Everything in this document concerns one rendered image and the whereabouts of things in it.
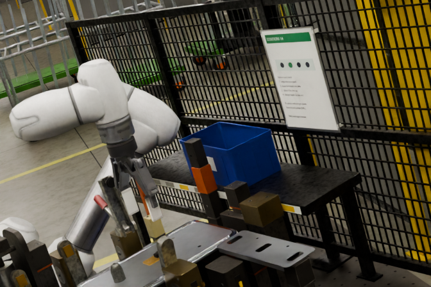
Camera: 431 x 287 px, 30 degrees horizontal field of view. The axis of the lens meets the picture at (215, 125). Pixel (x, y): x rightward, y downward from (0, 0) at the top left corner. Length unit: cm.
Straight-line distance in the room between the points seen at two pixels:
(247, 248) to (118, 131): 44
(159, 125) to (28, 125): 65
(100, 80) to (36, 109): 17
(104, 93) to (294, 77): 59
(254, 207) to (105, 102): 48
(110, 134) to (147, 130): 53
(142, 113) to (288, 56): 54
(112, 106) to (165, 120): 57
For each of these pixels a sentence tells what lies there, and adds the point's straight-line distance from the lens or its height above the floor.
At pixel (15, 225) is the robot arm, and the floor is 106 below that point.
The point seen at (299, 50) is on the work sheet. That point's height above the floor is 139.
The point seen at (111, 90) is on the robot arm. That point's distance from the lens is 200.
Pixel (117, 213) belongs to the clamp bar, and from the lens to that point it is 225.
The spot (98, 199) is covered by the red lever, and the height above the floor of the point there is 114.
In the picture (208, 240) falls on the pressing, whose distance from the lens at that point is 218.
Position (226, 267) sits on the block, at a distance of 204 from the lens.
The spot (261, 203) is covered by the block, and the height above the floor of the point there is 106.
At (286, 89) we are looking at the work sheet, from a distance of 234.
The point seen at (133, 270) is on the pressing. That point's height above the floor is 100.
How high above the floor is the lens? 184
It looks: 15 degrees down
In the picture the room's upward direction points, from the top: 17 degrees counter-clockwise
